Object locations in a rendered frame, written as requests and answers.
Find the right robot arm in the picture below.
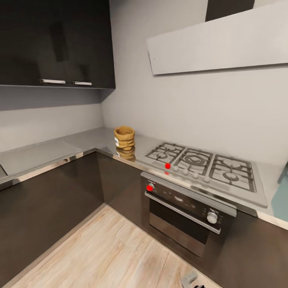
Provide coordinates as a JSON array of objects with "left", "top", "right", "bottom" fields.
[{"left": 180, "top": 271, "right": 205, "bottom": 288}]

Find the popcorn bag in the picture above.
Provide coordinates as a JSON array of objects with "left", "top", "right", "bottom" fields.
[{"left": 114, "top": 126, "right": 135, "bottom": 150}]

